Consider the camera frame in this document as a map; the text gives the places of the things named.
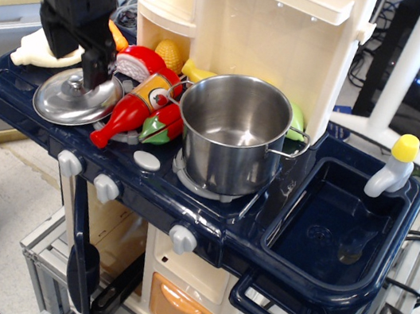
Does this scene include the grey right stove knob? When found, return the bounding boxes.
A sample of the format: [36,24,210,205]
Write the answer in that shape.
[169,224,197,255]

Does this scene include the yellow toy squash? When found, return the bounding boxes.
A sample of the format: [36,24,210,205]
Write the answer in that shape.
[181,59,216,83]

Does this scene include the grey middle stove knob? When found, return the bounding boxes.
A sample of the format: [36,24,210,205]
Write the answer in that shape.
[93,173,120,204]

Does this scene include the grey oval button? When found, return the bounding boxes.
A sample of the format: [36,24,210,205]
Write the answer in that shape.
[133,150,161,172]

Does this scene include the white toy milk jug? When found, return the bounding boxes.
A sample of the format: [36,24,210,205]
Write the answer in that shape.
[10,29,84,68]

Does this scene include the grey left stove knob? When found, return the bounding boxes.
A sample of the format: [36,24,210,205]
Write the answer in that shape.
[57,149,84,178]

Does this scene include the grey yellow toy faucet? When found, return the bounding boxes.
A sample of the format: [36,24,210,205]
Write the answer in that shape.
[364,134,420,198]

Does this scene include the navy toy kitchen counter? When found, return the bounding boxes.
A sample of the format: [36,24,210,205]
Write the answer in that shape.
[0,55,420,314]

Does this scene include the yellow toy corn cob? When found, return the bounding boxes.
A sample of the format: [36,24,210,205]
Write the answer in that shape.
[155,39,186,75]

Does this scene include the orange toy carrot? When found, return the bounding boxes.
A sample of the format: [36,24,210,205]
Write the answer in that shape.
[108,19,129,52]

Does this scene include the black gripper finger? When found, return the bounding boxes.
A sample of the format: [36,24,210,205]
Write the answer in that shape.
[81,48,116,90]

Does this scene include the red green toy pepper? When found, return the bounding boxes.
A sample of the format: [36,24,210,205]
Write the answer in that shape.
[138,104,184,145]

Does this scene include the orange toy drawer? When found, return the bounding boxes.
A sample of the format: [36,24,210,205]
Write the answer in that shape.
[149,272,212,314]

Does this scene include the stainless steel pot lid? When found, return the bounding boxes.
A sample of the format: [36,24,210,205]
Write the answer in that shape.
[32,68,124,126]

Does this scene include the red toy ketchup bottle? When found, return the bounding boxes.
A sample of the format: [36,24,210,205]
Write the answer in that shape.
[90,68,180,149]

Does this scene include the green toy vegetable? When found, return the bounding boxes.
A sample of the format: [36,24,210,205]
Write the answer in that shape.
[286,102,305,141]

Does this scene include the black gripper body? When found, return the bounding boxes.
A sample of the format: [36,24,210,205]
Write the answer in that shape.
[41,0,117,67]

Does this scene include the white stand pole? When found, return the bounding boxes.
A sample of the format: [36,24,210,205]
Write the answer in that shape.
[330,16,420,149]

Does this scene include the grey stove knob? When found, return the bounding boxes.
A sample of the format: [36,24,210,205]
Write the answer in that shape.
[93,173,120,204]
[57,149,84,178]
[169,224,197,255]

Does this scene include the red toy ham slice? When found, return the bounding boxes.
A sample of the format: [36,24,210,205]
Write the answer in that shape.
[116,45,181,94]

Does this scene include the cream toy kitchen cabinet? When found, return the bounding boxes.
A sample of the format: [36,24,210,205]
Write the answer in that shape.
[77,0,382,314]

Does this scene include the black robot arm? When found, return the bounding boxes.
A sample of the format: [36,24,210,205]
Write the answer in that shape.
[40,0,117,90]

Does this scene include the navy toy oven door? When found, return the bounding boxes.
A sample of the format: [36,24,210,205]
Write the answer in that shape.
[67,176,145,314]

